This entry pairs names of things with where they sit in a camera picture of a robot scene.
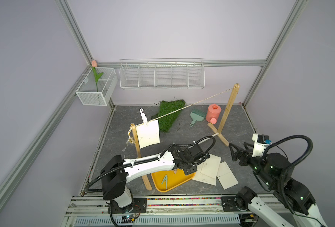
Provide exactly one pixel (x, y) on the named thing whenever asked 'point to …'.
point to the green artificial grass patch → (166, 106)
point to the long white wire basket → (162, 74)
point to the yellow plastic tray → (173, 180)
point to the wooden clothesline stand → (224, 118)
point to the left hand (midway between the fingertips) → (190, 164)
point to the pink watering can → (213, 113)
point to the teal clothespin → (165, 178)
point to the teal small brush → (198, 115)
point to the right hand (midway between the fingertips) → (237, 143)
